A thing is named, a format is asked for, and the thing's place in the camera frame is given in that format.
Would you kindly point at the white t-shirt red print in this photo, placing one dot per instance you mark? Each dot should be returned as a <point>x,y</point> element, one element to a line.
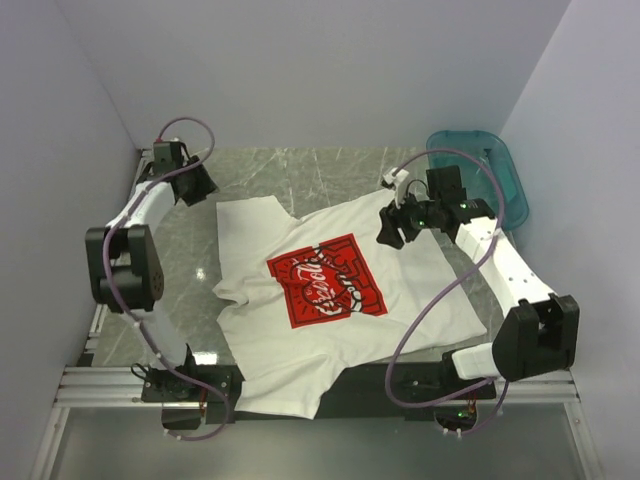
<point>310,297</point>

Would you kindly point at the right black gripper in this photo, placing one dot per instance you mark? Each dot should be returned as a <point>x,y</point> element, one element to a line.
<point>391,217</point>

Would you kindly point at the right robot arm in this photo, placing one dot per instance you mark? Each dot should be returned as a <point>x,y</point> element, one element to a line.
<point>539,331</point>

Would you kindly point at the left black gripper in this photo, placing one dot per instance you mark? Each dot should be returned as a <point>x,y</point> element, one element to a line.
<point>205,186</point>

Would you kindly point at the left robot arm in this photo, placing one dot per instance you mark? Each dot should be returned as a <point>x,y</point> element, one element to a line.
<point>126,275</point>

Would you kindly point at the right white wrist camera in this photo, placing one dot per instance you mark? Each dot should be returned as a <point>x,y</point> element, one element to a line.
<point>397,180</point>

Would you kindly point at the teal plastic bin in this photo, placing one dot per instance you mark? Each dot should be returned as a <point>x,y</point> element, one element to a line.
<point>494,154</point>

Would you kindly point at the aluminium frame rail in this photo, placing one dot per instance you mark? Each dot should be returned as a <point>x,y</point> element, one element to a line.
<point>110,387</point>

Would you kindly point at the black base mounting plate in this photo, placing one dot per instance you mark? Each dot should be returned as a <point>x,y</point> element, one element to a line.
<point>357,393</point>

